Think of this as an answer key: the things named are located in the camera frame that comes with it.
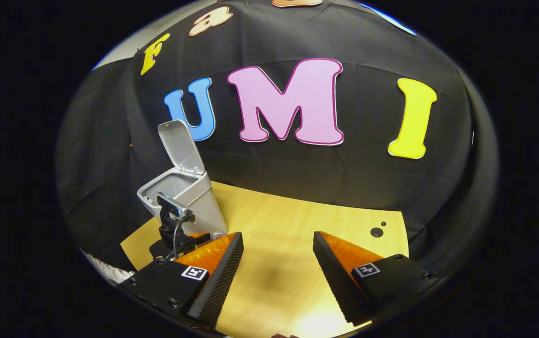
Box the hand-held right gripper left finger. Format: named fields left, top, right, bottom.
left=120, top=231, right=245, bottom=329

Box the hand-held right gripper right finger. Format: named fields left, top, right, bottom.
left=313, top=230, right=441, bottom=327

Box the white desktop garbage bin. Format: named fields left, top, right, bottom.
left=137, top=120, right=229, bottom=238

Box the wooden desktop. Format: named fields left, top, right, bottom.
left=120, top=181, right=409, bottom=338

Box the black backdrop cloth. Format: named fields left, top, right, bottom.
left=54, top=0, right=500, bottom=282

